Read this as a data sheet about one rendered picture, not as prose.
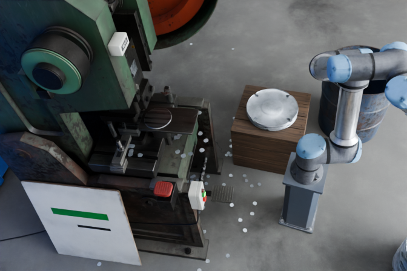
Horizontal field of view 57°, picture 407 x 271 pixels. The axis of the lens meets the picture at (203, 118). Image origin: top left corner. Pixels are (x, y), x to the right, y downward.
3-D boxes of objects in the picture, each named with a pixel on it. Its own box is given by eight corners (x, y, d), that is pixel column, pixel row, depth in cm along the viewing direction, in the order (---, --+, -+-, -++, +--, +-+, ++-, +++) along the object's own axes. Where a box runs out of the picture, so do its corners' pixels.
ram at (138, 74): (157, 88, 164) (142, 32, 142) (148, 114, 155) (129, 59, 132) (120, 86, 167) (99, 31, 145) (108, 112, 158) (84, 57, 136)
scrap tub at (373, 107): (377, 100, 261) (397, 46, 225) (385, 150, 235) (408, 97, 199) (314, 97, 270) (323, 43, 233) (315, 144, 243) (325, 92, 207)
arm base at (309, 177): (325, 162, 182) (328, 150, 174) (319, 189, 173) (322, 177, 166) (294, 155, 187) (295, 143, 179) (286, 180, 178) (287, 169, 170)
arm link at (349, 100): (320, 152, 175) (331, 44, 143) (353, 150, 174) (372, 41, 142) (325, 170, 166) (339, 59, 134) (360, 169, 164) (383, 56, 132)
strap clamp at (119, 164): (135, 141, 170) (129, 127, 162) (124, 173, 159) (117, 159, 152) (123, 140, 171) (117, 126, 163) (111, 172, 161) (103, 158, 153)
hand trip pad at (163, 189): (175, 192, 153) (172, 182, 148) (172, 205, 150) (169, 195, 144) (159, 190, 155) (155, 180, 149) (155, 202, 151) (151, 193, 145)
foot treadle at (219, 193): (234, 191, 215) (234, 186, 211) (231, 207, 209) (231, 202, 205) (136, 180, 227) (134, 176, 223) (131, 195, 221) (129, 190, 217)
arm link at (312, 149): (293, 149, 177) (295, 131, 167) (322, 148, 176) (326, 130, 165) (297, 171, 169) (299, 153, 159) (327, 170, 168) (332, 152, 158)
